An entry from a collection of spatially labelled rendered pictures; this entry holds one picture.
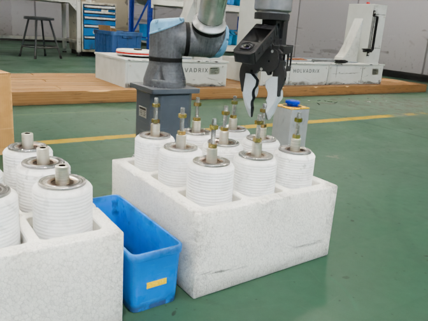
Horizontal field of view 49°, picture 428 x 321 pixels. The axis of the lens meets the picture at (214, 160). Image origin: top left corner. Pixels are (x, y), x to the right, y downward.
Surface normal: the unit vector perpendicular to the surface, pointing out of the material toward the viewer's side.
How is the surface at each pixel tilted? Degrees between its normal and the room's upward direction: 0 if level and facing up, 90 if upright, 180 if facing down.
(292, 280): 0
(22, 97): 90
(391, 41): 90
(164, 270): 92
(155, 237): 88
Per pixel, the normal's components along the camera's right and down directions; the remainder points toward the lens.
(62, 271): 0.55, 0.27
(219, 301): 0.07, -0.96
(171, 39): 0.20, 0.29
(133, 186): -0.81, 0.11
